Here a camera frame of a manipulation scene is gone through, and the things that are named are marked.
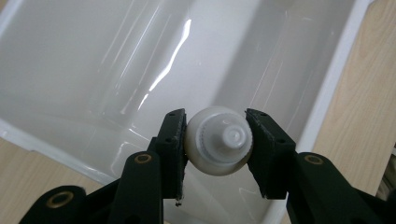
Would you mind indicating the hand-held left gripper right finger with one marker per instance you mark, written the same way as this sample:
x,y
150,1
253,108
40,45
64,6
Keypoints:
x,y
271,155

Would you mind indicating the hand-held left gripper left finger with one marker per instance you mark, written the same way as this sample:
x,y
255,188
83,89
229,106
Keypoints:
x,y
171,155

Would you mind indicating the small white plastic bottle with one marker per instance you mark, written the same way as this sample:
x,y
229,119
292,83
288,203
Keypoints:
x,y
218,140

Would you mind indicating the white plastic storage box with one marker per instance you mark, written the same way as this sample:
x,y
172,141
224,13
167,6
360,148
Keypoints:
x,y
93,62

